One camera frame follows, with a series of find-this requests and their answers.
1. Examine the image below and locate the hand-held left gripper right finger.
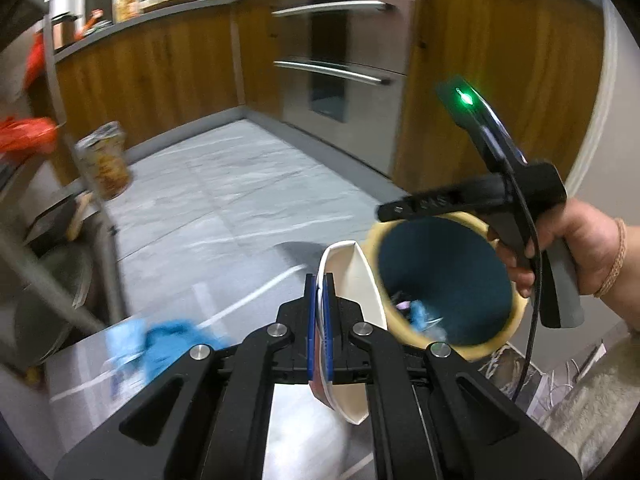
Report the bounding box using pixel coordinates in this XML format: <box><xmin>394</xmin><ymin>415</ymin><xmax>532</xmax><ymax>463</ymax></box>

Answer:
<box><xmin>322</xmin><ymin>272</ymin><xmax>584</xmax><ymax>480</ymax></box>

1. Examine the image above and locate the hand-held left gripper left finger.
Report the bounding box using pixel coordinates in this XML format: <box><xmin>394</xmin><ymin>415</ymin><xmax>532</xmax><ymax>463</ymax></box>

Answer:
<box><xmin>54</xmin><ymin>274</ymin><xmax>319</xmax><ymax>480</ymax></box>

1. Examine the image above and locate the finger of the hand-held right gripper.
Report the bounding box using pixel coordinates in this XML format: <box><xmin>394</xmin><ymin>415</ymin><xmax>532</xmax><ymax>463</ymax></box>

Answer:
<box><xmin>377</xmin><ymin>185</ymin><xmax>483</xmax><ymax>223</ymax></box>

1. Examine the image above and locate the white paper bowl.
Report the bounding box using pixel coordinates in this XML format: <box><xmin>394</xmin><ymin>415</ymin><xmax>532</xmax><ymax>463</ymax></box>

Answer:
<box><xmin>309</xmin><ymin>240</ymin><xmax>390</xmax><ymax>427</ymax></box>

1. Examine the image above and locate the teal bin with beige rim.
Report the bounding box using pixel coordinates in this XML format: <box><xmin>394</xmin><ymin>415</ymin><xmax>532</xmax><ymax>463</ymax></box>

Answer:
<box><xmin>364</xmin><ymin>212</ymin><xmax>526</xmax><ymax>361</ymax></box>

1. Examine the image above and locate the person's right forearm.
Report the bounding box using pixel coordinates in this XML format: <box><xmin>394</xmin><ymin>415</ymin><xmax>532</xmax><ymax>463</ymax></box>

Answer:
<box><xmin>597</xmin><ymin>220</ymin><xmax>640</xmax><ymax>336</ymax></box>

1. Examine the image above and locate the person's right hand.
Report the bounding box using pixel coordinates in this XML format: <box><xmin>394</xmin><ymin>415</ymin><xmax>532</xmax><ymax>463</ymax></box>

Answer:
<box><xmin>487</xmin><ymin>197</ymin><xmax>623</xmax><ymax>298</ymax></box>

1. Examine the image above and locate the stainless steel oven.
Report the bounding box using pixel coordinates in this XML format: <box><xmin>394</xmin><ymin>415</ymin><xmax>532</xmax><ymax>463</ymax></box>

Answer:
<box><xmin>272</xmin><ymin>0</ymin><xmax>416</xmax><ymax>126</ymax></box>

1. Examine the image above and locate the blue plastic bag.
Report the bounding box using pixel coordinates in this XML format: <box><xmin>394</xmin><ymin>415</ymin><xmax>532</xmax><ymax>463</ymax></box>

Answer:
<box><xmin>142</xmin><ymin>320</ymin><xmax>226</xmax><ymax>386</ymax></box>

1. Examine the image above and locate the wooden base cabinet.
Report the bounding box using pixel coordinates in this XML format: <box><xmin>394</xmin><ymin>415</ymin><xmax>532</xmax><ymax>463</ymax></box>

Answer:
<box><xmin>392</xmin><ymin>0</ymin><xmax>608</xmax><ymax>196</ymax></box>
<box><xmin>52</xmin><ymin>2</ymin><xmax>286</xmax><ymax>181</ymax></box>

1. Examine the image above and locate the stainless steel shelf rack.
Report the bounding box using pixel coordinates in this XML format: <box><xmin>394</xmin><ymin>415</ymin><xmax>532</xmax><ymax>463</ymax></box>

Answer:
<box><xmin>0</xmin><ymin>5</ymin><xmax>123</xmax><ymax>376</ymax></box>

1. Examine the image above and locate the patterned plastic bucket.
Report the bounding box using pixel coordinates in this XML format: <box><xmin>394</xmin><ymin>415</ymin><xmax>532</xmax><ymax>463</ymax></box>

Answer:
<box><xmin>75</xmin><ymin>121</ymin><xmax>133</xmax><ymax>201</ymax></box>

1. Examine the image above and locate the red plastic bag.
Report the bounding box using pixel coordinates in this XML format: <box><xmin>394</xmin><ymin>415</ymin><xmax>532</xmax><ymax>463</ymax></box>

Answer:
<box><xmin>24</xmin><ymin>35</ymin><xmax>49</xmax><ymax>87</ymax></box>
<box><xmin>0</xmin><ymin>116</ymin><xmax>58</xmax><ymax>155</ymax></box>

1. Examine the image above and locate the glass jar with yellow contents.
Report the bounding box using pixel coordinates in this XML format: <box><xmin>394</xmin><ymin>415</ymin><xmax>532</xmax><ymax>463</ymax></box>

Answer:
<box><xmin>114</xmin><ymin>0</ymin><xmax>143</xmax><ymax>23</ymax></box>

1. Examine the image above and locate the beaded bracelet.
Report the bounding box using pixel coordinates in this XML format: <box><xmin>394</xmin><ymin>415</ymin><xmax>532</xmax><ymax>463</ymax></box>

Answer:
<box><xmin>595</xmin><ymin>217</ymin><xmax>627</xmax><ymax>298</ymax></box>

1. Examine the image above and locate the black cable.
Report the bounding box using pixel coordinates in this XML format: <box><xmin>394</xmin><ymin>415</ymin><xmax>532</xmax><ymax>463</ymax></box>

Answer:
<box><xmin>492</xmin><ymin>125</ymin><xmax>543</xmax><ymax>403</ymax></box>

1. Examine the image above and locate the black pan with wooden handle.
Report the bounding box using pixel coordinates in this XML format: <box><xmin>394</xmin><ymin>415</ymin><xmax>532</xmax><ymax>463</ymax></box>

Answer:
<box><xmin>27</xmin><ymin>190</ymin><xmax>96</xmax><ymax>243</ymax></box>

